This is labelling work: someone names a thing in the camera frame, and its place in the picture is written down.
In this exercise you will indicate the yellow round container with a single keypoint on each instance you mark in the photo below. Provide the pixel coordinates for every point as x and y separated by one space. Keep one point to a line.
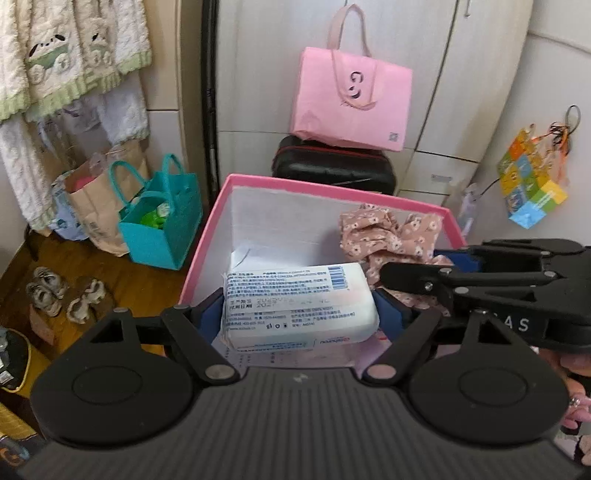
18 364

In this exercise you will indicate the black vertical pole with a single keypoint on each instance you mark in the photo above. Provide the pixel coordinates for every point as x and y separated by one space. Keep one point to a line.
210 92

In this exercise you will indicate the cream fluffy cardigan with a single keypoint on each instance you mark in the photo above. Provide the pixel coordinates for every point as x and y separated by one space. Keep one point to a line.
60 50

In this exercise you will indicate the blue white wet wipes pack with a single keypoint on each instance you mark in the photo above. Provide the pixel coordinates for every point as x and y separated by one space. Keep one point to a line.
249 258

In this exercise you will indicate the pink cardboard box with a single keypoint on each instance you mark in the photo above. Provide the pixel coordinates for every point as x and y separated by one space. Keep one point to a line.
217 221

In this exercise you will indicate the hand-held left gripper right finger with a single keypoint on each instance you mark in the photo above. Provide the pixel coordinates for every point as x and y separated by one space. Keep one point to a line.
392 311

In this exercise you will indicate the grey beige sandal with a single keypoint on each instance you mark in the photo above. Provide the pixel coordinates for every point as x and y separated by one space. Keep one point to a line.
46 290
87 300

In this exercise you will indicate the brown paper bag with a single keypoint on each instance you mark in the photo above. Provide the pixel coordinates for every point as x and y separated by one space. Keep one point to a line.
97 203

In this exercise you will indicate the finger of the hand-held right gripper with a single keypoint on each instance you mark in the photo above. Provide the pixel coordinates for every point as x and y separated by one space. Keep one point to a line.
415 277
461 261

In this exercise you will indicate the black hard case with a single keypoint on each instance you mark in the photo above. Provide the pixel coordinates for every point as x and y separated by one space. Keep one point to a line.
332 166

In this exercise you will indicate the colourful paper gift bag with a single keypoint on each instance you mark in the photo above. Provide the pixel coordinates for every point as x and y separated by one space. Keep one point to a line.
531 184

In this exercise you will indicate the pink floral cloth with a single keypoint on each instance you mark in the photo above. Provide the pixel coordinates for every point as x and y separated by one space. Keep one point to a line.
383 230

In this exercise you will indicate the blue white plastic bag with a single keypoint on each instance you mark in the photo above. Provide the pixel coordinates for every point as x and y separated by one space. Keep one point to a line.
64 212

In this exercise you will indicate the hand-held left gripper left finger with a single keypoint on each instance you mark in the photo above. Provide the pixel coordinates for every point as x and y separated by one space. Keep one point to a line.
210 316

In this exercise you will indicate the pink tote bag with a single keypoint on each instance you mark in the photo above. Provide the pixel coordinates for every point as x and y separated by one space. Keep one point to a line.
355 92

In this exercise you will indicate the grey wardrobe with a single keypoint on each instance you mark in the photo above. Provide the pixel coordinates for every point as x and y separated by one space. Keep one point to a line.
258 69

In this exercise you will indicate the teal tote bag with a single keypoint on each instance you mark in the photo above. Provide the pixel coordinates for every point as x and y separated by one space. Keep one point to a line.
157 230

